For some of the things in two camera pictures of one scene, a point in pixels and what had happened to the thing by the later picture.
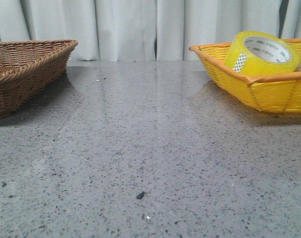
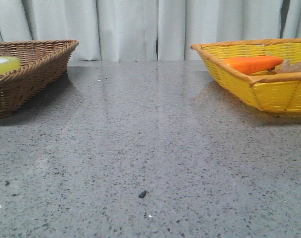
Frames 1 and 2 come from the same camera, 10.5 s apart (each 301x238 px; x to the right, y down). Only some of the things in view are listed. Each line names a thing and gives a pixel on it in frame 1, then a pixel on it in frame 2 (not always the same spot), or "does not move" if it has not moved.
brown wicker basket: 21,70 does not move
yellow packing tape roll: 253,53 → 1,65
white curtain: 144,30 does not move
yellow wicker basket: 283,92 does not move
